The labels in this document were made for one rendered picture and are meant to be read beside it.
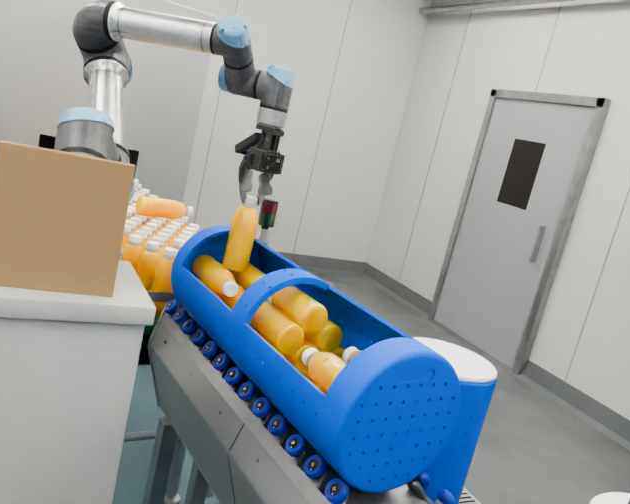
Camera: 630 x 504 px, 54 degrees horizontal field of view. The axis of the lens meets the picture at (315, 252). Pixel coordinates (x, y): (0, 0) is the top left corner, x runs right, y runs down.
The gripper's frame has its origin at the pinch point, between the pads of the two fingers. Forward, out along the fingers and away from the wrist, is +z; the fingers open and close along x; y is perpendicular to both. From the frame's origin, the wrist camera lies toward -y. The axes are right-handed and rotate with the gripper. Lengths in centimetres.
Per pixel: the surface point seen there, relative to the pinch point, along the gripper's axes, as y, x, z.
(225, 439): 38, -13, 49
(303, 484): 67, -11, 41
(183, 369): 7.4, -12.7, 46.6
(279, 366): 54, -14, 24
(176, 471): -51, 20, 119
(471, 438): 51, 53, 47
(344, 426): 76, -13, 24
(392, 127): -402, 361, -38
